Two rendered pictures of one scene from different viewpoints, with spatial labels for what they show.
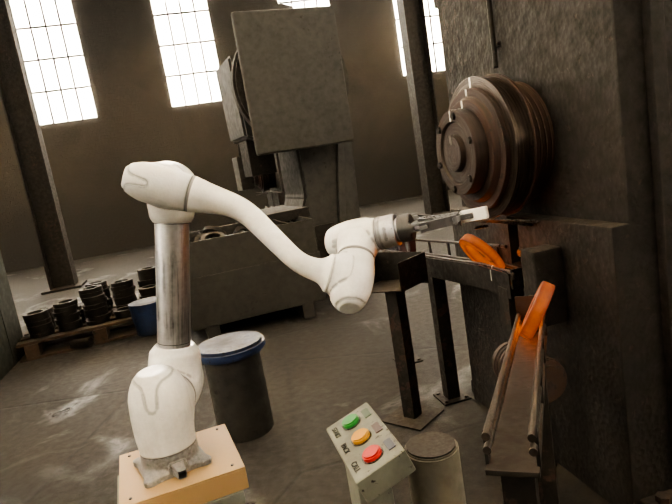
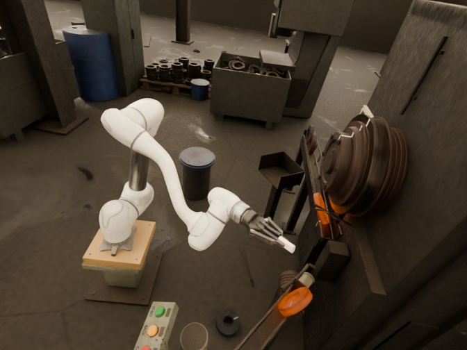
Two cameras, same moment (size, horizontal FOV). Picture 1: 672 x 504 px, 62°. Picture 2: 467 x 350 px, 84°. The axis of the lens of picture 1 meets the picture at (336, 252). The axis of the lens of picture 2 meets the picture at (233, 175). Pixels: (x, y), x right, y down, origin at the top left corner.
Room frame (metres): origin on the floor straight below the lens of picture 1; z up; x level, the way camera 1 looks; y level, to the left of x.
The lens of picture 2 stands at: (0.76, -0.31, 1.77)
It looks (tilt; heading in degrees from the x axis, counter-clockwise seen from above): 38 degrees down; 16
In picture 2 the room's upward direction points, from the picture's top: 9 degrees clockwise
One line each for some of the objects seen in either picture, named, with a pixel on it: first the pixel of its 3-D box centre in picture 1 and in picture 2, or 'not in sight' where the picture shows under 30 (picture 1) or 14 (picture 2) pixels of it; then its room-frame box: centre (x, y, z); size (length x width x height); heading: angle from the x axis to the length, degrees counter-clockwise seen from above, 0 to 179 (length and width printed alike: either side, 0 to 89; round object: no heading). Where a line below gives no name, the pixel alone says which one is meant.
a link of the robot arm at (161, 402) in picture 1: (160, 405); (116, 218); (1.48, 0.55, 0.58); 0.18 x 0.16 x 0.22; 3
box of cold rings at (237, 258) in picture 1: (245, 270); (249, 88); (4.43, 0.73, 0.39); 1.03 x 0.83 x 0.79; 107
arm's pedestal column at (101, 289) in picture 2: not in sight; (124, 262); (1.47, 0.55, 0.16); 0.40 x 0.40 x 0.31; 20
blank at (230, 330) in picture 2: not in sight; (228, 322); (1.47, -0.22, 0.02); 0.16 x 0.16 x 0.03
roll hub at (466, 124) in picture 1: (459, 152); (333, 161); (1.88, -0.46, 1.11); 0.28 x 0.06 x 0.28; 13
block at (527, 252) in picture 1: (545, 285); (331, 262); (1.68, -0.62, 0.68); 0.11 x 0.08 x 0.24; 103
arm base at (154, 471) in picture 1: (172, 456); (117, 238); (1.45, 0.54, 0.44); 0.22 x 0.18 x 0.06; 29
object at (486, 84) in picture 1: (486, 148); (354, 165); (1.90, -0.55, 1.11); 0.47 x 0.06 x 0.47; 13
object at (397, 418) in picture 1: (397, 338); (272, 198); (2.33, -0.20, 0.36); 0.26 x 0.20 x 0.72; 48
